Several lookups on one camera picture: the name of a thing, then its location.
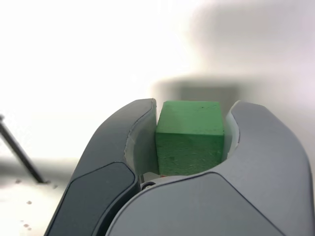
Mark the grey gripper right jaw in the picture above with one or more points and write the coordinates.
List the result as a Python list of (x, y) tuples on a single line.
[(221, 209)]

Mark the green cube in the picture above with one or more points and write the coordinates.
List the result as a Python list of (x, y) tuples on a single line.
[(189, 137)]

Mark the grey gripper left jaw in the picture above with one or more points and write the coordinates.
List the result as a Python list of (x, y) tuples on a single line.
[(103, 184)]

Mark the black tape strip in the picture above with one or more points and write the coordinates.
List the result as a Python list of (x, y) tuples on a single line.
[(22, 152)]

